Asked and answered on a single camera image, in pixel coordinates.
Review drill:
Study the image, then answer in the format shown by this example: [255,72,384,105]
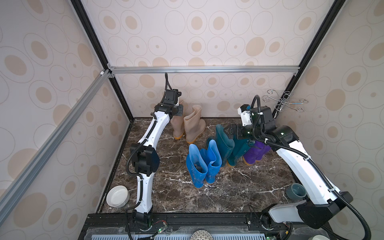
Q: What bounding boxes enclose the diagonal aluminium rail left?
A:
[1,69,112,225]

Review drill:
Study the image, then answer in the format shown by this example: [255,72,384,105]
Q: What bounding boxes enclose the beige boot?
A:
[184,105,206,144]
[170,100,186,140]

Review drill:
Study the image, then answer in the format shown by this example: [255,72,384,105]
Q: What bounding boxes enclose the grey-green cup right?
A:
[286,183,307,201]

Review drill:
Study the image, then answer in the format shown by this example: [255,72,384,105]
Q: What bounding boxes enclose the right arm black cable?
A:
[250,95,372,240]

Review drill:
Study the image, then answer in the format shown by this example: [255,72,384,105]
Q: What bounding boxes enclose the chrome wire stand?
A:
[262,89,309,119]

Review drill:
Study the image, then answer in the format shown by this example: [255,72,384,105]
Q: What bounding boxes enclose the black base frame front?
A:
[78,212,337,240]

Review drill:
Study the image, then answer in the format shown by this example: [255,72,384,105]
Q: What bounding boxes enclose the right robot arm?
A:
[227,105,353,229]

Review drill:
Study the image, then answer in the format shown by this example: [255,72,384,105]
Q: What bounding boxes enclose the white round bowl left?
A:
[106,185,130,208]

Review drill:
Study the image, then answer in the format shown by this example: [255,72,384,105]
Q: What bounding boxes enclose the black corrugated cable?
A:
[160,72,173,104]

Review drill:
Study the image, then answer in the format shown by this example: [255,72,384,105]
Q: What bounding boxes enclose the horizontal aluminium rail back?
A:
[111,65,300,74]

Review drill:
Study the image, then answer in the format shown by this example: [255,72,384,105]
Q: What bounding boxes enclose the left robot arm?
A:
[126,89,183,228]

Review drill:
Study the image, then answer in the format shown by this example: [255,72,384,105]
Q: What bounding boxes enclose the purple boot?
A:
[255,142,271,161]
[243,148,265,166]

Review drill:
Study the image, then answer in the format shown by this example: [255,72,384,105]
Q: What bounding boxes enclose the blue boot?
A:
[200,139,222,184]
[186,144,208,189]

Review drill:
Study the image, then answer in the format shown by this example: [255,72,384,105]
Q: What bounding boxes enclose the teal boot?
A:
[228,138,251,167]
[206,125,235,167]

